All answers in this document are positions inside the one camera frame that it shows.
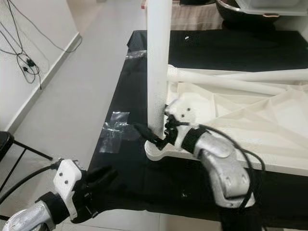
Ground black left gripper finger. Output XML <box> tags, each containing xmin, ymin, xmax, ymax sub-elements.
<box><xmin>84</xmin><ymin>165</ymin><xmax>109</xmax><ymax>182</ymax></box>
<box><xmin>94</xmin><ymin>168</ymin><xmax>119</xmax><ymax>193</ymax></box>

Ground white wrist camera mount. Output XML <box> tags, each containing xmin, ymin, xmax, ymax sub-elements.
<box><xmin>55</xmin><ymin>159</ymin><xmax>83</xmax><ymax>219</ymax></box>
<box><xmin>165</xmin><ymin>99</ymin><xmax>195</xmax><ymax>145</ymax></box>

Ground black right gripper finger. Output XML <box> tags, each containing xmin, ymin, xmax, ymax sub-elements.
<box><xmin>134</xmin><ymin>123</ymin><xmax>162</xmax><ymax>147</ymax></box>

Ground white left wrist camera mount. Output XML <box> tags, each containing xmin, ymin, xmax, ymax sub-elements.
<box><xmin>55</xmin><ymin>159</ymin><xmax>83</xmax><ymax>219</ymax></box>

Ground black folding chair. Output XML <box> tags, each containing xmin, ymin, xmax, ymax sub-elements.
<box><xmin>0</xmin><ymin>131</ymin><xmax>53</xmax><ymax>193</ymax></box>

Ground white plastic table top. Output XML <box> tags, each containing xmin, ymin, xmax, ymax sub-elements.
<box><xmin>144</xmin><ymin>65</ymin><xmax>308</xmax><ymax>176</ymax></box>

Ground thin wall cable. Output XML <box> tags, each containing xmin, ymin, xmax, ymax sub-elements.
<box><xmin>6</xmin><ymin>0</ymin><xmax>32</xmax><ymax>61</ymax></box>
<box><xmin>0</xmin><ymin>36</ymin><xmax>26</xmax><ymax>58</ymax></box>
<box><xmin>12</xmin><ymin>0</ymin><xmax>82</xmax><ymax>53</ymax></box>
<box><xmin>0</xmin><ymin>19</ymin><xmax>28</xmax><ymax>61</ymax></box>

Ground clear plastic bag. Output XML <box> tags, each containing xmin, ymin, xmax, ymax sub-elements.
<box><xmin>125</xmin><ymin>50</ymin><xmax>147</xmax><ymax>60</ymax></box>
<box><xmin>100</xmin><ymin>112</ymin><xmax>140</xmax><ymax>154</ymax></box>

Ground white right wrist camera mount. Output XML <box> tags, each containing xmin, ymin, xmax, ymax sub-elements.
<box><xmin>165</xmin><ymin>99</ymin><xmax>195</xmax><ymax>145</ymax></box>

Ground white plastic table leg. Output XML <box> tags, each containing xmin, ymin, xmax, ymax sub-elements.
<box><xmin>147</xmin><ymin>0</ymin><xmax>173</xmax><ymax>140</ymax></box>
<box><xmin>167</xmin><ymin>65</ymin><xmax>289</xmax><ymax>96</ymax></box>
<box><xmin>217</xmin><ymin>68</ymin><xmax>308</xmax><ymax>82</ymax></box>

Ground black tablecloth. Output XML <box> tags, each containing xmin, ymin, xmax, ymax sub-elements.
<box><xmin>87</xmin><ymin>30</ymin><xmax>308</xmax><ymax>229</ymax></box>

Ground beige patterned cloth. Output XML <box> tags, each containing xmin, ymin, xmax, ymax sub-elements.
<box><xmin>142</xmin><ymin>4</ymin><xmax>219</xmax><ymax>30</ymax></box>

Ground green lidded clear box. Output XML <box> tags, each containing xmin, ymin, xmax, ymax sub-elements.
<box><xmin>236</xmin><ymin>0</ymin><xmax>308</xmax><ymax>15</ymax></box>

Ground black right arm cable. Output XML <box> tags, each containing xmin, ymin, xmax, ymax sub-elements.
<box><xmin>176</xmin><ymin>120</ymin><xmax>266</xmax><ymax>212</ymax></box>

